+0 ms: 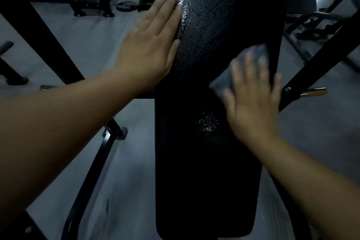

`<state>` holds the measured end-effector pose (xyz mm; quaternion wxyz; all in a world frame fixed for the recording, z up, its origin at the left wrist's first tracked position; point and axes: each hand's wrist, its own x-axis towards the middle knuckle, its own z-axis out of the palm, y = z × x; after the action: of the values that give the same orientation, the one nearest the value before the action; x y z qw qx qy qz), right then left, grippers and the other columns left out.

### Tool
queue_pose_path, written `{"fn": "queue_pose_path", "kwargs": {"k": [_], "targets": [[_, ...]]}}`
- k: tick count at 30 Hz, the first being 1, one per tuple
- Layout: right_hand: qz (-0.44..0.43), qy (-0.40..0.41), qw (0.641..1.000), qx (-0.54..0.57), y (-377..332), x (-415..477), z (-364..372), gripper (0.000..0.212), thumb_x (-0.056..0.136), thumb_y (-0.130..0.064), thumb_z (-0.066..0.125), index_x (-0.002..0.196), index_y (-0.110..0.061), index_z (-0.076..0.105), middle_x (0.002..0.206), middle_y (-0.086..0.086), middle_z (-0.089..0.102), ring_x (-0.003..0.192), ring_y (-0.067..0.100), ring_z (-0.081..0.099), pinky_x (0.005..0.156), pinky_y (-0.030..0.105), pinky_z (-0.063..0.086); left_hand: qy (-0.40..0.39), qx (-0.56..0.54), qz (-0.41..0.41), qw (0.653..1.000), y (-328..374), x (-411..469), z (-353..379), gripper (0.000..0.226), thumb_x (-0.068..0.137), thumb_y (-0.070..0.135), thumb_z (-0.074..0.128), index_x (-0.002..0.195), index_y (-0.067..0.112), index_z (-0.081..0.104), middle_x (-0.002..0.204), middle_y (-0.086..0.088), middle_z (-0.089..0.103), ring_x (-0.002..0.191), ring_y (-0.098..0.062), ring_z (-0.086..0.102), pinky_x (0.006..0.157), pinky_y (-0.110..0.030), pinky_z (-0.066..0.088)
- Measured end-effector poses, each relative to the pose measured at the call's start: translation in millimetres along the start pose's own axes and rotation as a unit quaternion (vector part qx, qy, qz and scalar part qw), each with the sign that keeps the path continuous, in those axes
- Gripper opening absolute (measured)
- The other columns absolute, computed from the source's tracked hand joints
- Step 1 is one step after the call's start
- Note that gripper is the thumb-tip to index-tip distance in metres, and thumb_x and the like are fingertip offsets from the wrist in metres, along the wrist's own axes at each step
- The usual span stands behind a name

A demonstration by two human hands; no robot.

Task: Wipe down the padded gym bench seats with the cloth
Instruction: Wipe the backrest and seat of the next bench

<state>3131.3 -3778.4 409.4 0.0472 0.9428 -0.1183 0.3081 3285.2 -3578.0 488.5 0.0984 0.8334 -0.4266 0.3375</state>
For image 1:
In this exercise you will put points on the person's left hand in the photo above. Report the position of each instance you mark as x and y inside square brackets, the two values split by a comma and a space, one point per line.
[143, 51]

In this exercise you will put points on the person's right hand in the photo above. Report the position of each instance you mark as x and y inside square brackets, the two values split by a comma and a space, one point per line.
[253, 110]

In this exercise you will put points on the person's left thumb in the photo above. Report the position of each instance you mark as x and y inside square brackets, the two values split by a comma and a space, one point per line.
[173, 55]

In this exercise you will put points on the person's right thumb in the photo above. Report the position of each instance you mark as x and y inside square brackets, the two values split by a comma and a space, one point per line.
[230, 102]

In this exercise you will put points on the person's left little finger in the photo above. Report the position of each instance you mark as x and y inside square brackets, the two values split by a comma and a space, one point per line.
[142, 19]

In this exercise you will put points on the person's left middle finger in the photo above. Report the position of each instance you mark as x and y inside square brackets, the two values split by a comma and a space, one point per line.
[167, 9]

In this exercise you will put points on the person's right middle finger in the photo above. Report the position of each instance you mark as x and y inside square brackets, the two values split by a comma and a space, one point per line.
[250, 68]

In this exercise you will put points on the person's right little finger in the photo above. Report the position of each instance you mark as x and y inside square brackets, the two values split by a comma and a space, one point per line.
[277, 86]

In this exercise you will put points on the grey-blue cleaning cloth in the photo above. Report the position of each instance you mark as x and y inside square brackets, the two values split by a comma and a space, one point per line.
[225, 79]

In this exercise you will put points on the person's right forearm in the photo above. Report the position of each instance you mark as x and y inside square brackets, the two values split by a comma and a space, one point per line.
[312, 183]

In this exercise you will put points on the person's left forearm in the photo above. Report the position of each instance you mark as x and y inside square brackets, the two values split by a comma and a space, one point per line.
[59, 124]

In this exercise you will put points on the black weight plate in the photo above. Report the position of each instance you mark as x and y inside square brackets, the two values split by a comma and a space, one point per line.
[126, 5]

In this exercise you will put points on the metal adjustment pin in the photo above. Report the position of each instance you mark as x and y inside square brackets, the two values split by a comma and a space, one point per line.
[313, 92]

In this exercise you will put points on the black padded gym bench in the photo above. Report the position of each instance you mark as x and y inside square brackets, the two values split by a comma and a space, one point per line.
[208, 164]

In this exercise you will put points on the grey padded gym bench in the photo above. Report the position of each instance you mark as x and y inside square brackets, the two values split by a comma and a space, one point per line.
[317, 3]

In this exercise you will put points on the black foam roller pad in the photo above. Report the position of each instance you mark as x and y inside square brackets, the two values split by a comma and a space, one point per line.
[5, 47]

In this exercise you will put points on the slanted black metal frame bar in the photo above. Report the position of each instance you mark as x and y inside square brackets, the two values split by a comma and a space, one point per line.
[320, 59]

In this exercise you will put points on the thick black metal rack post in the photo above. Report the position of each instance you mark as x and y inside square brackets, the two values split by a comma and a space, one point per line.
[36, 29]

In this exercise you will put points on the black tubular bench frame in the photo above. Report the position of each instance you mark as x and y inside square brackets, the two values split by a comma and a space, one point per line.
[92, 164]

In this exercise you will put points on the black metal frame foot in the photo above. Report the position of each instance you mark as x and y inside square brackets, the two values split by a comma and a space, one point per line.
[11, 75]

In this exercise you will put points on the black bolted base plate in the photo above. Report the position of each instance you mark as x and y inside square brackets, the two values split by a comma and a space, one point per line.
[22, 228]

